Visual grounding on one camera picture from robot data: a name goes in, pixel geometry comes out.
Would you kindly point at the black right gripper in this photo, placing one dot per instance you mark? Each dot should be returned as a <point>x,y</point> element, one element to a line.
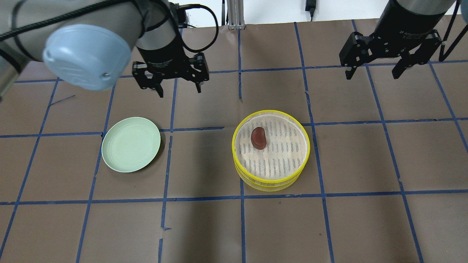
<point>398,38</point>

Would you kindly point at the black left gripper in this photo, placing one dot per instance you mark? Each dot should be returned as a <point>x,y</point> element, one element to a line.
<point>166,60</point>

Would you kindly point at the brown bun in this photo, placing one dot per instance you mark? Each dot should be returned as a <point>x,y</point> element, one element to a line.
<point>258,138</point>

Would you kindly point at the yellow steamer layer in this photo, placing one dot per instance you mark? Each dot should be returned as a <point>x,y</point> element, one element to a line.
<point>268,187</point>
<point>288,146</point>

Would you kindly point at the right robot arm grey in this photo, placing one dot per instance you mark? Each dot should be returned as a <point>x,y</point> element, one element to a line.
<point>446,9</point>

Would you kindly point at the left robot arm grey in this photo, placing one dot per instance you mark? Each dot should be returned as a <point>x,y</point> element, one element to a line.
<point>89,43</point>

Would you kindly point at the light green plate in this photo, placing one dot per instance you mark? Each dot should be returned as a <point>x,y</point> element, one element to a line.
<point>131,144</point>

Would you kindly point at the black power adapter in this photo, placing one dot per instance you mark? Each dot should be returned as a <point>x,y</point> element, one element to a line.
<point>310,7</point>

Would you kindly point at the silver aluminium frame post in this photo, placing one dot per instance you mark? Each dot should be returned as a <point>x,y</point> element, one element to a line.
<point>235,15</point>

